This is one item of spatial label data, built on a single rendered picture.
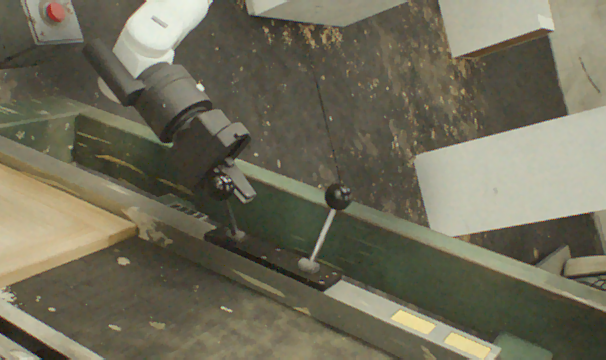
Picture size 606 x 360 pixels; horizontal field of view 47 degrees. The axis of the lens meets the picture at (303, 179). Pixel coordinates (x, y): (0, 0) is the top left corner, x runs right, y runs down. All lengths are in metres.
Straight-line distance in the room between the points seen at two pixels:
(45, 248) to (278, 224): 0.41
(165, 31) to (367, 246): 0.46
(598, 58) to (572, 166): 4.53
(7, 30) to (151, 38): 0.60
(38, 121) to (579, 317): 1.01
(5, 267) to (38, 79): 1.73
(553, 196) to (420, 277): 3.40
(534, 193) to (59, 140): 3.45
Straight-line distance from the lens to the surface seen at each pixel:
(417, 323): 0.89
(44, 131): 1.46
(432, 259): 1.09
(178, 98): 0.94
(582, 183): 4.43
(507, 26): 5.77
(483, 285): 1.08
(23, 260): 0.97
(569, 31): 8.96
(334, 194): 0.92
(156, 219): 1.05
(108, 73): 0.96
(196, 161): 0.94
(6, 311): 0.76
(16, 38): 1.51
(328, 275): 0.93
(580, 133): 4.41
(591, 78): 8.88
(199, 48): 3.26
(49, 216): 1.10
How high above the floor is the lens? 2.04
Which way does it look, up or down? 34 degrees down
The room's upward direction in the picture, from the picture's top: 75 degrees clockwise
